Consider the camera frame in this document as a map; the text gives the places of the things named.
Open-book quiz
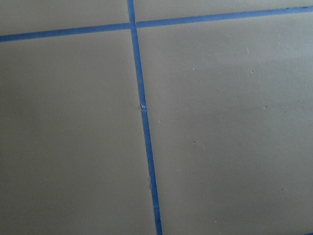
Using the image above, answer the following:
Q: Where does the brown paper table cover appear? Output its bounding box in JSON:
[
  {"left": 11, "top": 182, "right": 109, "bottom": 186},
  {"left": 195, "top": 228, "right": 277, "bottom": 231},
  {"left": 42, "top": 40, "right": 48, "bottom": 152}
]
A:
[{"left": 0, "top": 0, "right": 313, "bottom": 235}]

